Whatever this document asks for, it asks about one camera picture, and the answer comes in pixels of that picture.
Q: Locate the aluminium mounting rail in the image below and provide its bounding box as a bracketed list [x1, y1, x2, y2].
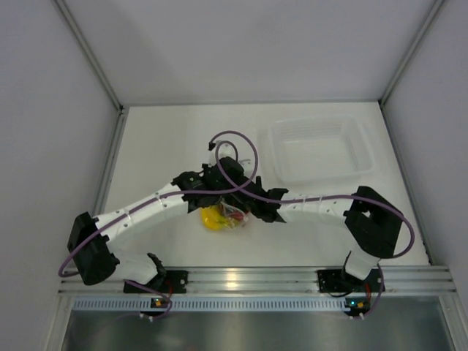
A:
[58, 265, 458, 295]

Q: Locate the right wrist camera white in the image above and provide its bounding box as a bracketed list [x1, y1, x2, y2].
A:
[238, 159, 255, 176]

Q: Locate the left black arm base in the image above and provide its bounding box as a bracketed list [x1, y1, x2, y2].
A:
[143, 269, 189, 294]

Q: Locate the red fake dragon fruit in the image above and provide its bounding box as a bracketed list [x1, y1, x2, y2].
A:
[226, 208, 249, 225]

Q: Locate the right aluminium frame post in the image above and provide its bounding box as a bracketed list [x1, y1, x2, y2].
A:
[378, 0, 450, 107]

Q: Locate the yellow fake banana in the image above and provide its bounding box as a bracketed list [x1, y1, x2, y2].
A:
[200, 206, 229, 231]

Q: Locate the clear zip top bag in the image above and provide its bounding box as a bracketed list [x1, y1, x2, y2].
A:
[200, 203, 249, 231]

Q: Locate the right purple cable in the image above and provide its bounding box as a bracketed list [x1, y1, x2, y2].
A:
[215, 143, 416, 319]

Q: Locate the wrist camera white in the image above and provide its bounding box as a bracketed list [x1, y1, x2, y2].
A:
[238, 159, 255, 176]
[208, 143, 236, 165]

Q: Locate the clear plastic basket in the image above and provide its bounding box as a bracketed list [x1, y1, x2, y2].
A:
[257, 113, 376, 185]

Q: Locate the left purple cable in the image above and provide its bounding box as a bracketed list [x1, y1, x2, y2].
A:
[57, 130, 260, 321]

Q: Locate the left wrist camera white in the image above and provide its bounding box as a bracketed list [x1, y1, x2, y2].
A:
[208, 143, 236, 165]

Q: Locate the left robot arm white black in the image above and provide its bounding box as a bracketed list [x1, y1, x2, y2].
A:
[67, 156, 254, 293]

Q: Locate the aluminium frame post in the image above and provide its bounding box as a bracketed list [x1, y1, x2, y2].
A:
[378, 0, 450, 107]
[54, 0, 125, 113]

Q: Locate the purple cable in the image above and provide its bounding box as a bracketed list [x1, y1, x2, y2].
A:
[57, 130, 260, 321]
[215, 143, 416, 319]

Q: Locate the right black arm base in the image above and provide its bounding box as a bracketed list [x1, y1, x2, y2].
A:
[317, 269, 362, 297]

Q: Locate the left aluminium frame post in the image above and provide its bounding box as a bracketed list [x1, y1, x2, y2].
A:
[54, 0, 125, 113]

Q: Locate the white slotted cable duct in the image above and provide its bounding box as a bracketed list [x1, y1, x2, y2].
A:
[72, 296, 354, 312]

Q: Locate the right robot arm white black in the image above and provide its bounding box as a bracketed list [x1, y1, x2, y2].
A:
[233, 183, 403, 293]

